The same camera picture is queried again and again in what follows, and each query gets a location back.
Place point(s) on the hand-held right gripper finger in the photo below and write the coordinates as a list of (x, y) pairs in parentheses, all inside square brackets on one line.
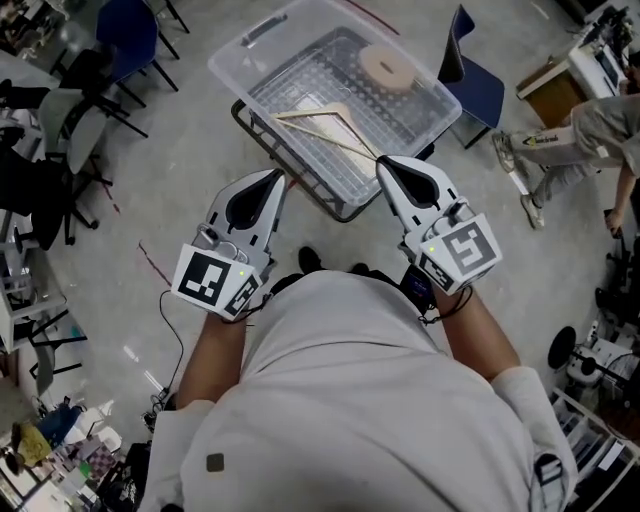
[(400, 205), (445, 187)]

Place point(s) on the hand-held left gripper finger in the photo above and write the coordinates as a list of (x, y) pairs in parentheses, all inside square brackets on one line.
[(217, 210), (275, 215)]

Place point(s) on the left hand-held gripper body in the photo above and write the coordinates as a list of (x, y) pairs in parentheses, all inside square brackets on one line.
[(210, 280)]

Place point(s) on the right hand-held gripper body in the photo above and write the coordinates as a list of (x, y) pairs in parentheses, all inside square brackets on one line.
[(465, 250)]

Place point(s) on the wooden clothes hanger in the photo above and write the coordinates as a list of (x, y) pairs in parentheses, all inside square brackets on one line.
[(300, 114)]

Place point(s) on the clear plastic storage bin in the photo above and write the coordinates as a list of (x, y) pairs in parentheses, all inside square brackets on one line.
[(235, 77)]

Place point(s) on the person's right forearm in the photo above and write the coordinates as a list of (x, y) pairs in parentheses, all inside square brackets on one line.
[(480, 340)]

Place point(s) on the person's left forearm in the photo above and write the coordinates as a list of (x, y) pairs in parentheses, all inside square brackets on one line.
[(210, 360)]

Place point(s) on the person's legs in black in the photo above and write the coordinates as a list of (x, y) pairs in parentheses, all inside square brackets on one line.
[(310, 260)]

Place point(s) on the black metal low table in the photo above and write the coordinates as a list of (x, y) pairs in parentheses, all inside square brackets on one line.
[(342, 218)]

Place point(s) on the blue chair with dark back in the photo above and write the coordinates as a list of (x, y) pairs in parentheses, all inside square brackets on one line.
[(480, 95)]

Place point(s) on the black round disc stand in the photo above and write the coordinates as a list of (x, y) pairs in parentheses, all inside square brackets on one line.
[(561, 347)]

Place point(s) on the tan tape roll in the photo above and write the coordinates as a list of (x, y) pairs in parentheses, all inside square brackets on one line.
[(372, 70)]

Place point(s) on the wooden cabinet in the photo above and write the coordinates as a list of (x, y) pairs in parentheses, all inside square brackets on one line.
[(550, 95)]

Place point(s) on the grey chair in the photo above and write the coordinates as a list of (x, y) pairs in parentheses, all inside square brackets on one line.
[(85, 135)]

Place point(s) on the black wheeled stand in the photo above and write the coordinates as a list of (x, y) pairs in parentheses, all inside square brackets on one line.
[(617, 300)]

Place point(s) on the white rounded device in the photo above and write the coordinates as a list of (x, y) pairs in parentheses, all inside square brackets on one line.
[(587, 367)]

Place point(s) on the person's white shirt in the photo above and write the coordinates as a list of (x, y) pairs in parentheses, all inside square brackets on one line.
[(350, 400)]

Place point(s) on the black office chair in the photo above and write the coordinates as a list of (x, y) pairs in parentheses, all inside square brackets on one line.
[(30, 195)]

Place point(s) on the white desk with equipment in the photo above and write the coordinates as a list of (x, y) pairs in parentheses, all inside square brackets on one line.
[(590, 65)]

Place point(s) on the blue chair with black legs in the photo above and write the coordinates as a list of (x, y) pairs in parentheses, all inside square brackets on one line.
[(125, 30)]

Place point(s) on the checkered board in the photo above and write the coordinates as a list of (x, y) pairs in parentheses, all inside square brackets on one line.
[(105, 457)]

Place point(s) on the white shelf unit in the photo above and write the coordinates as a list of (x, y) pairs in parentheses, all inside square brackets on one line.
[(595, 440)]

